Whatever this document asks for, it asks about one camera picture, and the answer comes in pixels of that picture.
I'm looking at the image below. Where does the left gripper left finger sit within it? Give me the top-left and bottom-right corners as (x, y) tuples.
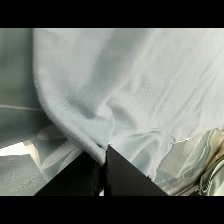
(34, 150), (103, 197)

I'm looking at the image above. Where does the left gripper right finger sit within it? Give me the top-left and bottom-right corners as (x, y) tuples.
(104, 144), (168, 197)

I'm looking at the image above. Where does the white shirt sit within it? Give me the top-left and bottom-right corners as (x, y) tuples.
(32, 27), (224, 179)

